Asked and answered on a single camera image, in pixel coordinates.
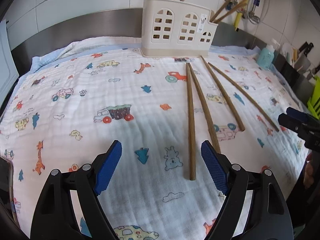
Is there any person right hand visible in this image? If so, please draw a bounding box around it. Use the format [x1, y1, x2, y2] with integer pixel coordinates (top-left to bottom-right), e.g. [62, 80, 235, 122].
[303, 152, 319, 189]

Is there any green plastic rack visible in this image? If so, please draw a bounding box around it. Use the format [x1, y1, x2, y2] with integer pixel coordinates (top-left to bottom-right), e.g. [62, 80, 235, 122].
[307, 76, 320, 119]

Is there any black utensil caddy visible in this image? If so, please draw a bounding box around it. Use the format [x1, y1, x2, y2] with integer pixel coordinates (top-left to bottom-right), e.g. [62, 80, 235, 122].
[274, 54, 314, 104]

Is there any white cartoon print cloth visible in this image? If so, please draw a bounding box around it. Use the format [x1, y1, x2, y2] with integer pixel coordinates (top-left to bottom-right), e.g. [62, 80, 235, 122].
[1, 48, 308, 239]

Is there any teal soap pump bottle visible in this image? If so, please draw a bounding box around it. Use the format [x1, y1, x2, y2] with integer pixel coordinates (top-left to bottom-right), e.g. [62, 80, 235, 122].
[257, 38, 279, 70]

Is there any right water valve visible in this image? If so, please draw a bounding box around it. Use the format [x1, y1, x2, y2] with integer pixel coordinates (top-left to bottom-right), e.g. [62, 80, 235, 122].
[245, 11, 260, 25]

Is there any light blue towel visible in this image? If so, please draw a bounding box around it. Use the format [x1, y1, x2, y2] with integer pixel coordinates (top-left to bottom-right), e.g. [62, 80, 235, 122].
[12, 35, 267, 75]

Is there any cream plastic utensil holder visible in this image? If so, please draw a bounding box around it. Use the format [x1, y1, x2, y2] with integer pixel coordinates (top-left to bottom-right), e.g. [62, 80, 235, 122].
[141, 0, 218, 57]

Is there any black knife handle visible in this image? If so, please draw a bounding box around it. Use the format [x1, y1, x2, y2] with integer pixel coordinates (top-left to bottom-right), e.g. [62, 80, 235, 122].
[298, 42, 314, 57]

